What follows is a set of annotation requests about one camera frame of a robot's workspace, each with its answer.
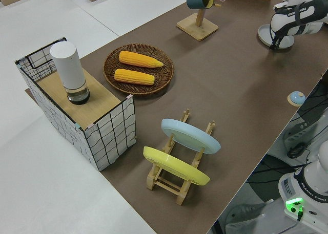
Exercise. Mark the wooden mug tree stand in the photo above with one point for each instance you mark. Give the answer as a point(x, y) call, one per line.
point(200, 29)

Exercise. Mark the long yellow corn cob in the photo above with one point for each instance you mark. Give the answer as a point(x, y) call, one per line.
point(138, 59)

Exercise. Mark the yellow plate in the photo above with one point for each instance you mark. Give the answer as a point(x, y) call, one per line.
point(174, 167)

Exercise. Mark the brown table mat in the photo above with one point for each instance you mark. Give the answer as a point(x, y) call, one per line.
point(230, 131)

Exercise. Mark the brown wicker basket tray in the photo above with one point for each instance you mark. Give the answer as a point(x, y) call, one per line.
point(138, 89)

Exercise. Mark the light wooden board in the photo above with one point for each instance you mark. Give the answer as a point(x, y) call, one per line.
point(100, 101)

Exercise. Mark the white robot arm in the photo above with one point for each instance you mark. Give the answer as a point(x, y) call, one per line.
point(284, 21)

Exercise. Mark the light blue plate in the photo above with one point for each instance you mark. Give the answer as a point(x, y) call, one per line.
point(189, 136)

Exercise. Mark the gray stand foot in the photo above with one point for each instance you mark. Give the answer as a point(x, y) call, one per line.
point(243, 213)

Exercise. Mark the gray round plate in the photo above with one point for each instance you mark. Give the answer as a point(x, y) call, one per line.
point(264, 35)

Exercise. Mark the short yellow corn cob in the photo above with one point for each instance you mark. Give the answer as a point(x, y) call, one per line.
point(133, 76)

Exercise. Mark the wooden dish rack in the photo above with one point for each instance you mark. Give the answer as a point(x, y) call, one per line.
point(164, 185)

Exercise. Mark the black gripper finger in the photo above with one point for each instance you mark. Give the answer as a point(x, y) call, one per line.
point(273, 45)

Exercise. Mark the blue call bell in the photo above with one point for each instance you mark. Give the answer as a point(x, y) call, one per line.
point(296, 97)

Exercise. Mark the white metal mount frame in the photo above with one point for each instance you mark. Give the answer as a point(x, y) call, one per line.
point(294, 136)

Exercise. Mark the white cylinder with clear base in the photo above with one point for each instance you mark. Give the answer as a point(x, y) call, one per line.
point(69, 65)

